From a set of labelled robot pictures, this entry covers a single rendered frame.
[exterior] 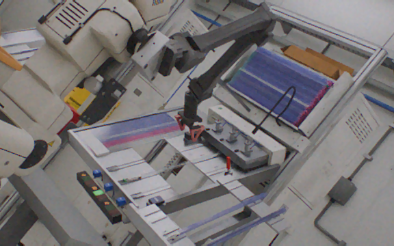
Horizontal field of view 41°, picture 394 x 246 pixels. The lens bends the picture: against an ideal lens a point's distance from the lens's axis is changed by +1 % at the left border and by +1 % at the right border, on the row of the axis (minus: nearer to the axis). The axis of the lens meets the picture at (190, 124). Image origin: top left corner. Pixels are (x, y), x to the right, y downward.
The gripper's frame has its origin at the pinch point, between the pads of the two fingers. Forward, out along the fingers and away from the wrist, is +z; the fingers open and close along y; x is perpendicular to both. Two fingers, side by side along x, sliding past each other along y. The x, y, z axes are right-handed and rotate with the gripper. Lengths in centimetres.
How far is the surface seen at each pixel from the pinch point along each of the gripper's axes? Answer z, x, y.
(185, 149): 15.1, -6.0, 10.1
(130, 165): 14.6, 23.0, 8.3
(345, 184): 93, -152, 28
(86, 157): 16.4, 36.2, 24.8
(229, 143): 9.0, -21.5, -2.0
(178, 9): -10, -67, 122
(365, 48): -32, -83, -14
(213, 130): 8.9, -21.0, 10.7
